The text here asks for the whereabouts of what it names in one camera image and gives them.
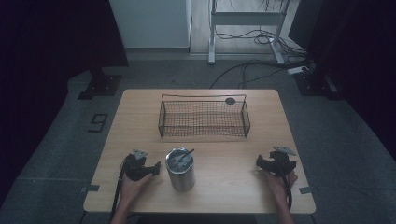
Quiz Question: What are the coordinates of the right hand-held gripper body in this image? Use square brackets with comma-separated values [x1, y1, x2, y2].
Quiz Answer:
[266, 146, 297, 177]

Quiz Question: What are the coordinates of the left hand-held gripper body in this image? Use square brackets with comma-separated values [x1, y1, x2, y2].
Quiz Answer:
[122, 148, 156, 182]

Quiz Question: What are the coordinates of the stainless steel tumbler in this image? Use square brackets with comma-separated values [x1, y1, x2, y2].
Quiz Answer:
[164, 147, 196, 192]

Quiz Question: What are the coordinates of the black straw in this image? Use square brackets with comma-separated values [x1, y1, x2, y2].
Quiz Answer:
[177, 148, 195, 161]

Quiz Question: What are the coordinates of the wire mesh basket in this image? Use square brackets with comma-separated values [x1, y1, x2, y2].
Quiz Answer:
[157, 93, 252, 139]

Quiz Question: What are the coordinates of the person's left hand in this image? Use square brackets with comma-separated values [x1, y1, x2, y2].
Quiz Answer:
[119, 173, 154, 203]

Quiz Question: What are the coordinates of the person's right hand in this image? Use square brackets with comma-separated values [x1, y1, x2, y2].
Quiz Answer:
[264, 170, 299, 201]

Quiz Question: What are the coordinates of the black floor tape marker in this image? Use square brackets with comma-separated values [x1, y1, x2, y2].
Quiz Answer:
[88, 113, 109, 134]

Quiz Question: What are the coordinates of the black stand base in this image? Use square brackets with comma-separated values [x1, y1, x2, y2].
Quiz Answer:
[293, 68, 345, 101]
[77, 66, 123, 101]

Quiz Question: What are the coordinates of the white power strip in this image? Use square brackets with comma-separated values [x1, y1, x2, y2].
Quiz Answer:
[287, 65, 310, 77]

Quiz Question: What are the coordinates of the dark curtain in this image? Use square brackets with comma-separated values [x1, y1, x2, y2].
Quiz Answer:
[0, 0, 130, 208]
[288, 0, 396, 161]

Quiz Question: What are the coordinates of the white cabinet panel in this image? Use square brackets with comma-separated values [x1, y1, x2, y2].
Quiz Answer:
[108, 0, 192, 49]

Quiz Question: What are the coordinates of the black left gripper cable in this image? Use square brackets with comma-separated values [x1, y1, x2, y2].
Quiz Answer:
[109, 157, 129, 220]

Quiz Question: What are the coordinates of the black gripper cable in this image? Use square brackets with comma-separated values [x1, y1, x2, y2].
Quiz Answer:
[109, 157, 129, 220]
[279, 173, 293, 211]

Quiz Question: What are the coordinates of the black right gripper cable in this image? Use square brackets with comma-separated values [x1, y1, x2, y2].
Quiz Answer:
[279, 173, 293, 211]

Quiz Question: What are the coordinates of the long black floor cable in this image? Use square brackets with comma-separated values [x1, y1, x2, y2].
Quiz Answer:
[209, 59, 315, 91]

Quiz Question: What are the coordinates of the tangle of black floor cables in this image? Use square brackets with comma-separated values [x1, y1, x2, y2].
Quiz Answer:
[214, 28, 310, 59]

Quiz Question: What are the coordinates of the white metal desk frame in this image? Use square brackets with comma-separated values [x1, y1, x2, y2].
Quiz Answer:
[207, 0, 293, 65]

